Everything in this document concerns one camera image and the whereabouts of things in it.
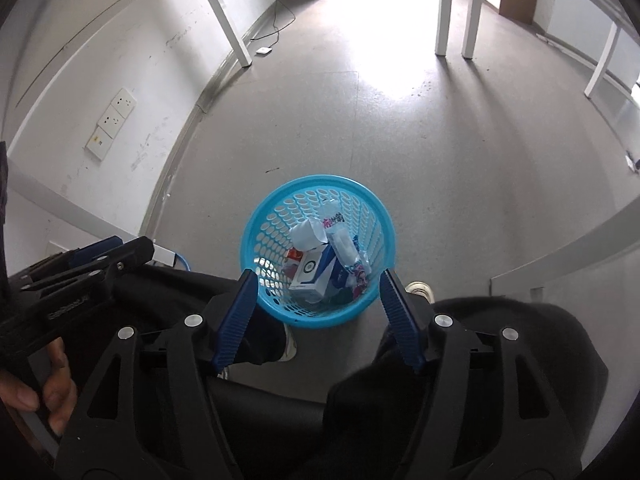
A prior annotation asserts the blue plastic basket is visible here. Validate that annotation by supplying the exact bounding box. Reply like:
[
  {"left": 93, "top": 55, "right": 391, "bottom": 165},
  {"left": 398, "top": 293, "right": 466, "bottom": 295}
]
[{"left": 239, "top": 174, "right": 396, "bottom": 330}]

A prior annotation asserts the pink printed packet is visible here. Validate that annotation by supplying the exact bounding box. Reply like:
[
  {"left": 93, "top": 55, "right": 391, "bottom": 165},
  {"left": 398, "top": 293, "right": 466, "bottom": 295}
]
[{"left": 347, "top": 255, "right": 374, "bottom": 304}]

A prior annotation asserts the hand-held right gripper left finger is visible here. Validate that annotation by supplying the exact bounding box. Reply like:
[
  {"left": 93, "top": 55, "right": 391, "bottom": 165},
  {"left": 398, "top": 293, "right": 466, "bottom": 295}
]
[{"left": 55, "top": 268, "right": 258, "bottom": 480}]

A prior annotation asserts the white shoe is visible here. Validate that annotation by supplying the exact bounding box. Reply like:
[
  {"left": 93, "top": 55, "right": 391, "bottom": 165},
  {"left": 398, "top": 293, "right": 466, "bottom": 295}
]
[
  {"left": 217, "top": 321, "right": 299, "bottom": 382},
  {"left": 404, "top": 281, "right": 434, "bottom": 307}
]

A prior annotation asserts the person's left leg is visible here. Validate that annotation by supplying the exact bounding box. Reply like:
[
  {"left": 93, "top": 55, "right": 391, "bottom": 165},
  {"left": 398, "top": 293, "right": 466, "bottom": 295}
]
[{"left": 107, "top": 262, "right": 328, "bottom": 480}]

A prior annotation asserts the white plastic packet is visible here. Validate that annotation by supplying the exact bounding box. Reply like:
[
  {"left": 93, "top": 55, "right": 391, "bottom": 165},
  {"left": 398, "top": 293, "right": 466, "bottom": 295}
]
[{"left": 327, "top": 226, "right": 362, "bottom": 272}]

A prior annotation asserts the white plastic cup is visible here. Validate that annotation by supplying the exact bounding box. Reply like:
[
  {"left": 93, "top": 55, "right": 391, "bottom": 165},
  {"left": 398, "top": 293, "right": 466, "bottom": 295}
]
[{"left": 291, "top": 218, "right": 329, "bottom": 252}]

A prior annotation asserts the white desk leg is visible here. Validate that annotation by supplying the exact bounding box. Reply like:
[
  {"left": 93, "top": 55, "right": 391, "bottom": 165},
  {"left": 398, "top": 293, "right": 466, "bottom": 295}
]
[
  {"left": 434, "top": 0, "right": 454, "bottom": 57},
  {"left": 461, "top": 0, "right": 485, "bottom": 59},
  {"left": 192, "top": 0, "right": 254, "bottom": 69},
  {"left": 6, "top": 159, "right": 177, "bottom": 267},
  {"left": 583, "top": 25, "right": 622, "bottom": 99}
]

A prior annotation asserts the black cable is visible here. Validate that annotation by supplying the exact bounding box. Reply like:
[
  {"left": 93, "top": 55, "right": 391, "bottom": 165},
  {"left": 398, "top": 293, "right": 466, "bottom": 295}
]
[{"left": 249, "top": 0, "right": 297, "bottom": 44}]

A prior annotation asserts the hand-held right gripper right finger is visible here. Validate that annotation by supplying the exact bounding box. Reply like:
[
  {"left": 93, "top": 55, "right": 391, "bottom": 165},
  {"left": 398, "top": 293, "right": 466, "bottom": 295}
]
[{"left": 377, "top": 268, "right": 584, "bottom": 480}]

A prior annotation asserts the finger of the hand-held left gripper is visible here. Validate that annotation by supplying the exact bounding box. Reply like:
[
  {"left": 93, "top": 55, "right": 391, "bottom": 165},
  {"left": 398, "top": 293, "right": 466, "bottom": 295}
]
[
  {"left": 10, "top": 235, "right": 124, "bottom": 286},
  {"left": 22, "top": 236, "right": 154, "bottom": 293}
]

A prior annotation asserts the white blue carton box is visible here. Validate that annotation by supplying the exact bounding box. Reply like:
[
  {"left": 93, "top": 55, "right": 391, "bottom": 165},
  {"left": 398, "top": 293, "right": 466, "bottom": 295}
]
[{"left": 289, "top": 244, "right": 337, "bottom": 302}]

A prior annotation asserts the person's left hand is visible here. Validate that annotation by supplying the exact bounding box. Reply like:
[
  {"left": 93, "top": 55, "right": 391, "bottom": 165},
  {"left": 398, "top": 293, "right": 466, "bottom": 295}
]
[{"left": 0, "top": 337, "right": 79, "bottom": 437}]

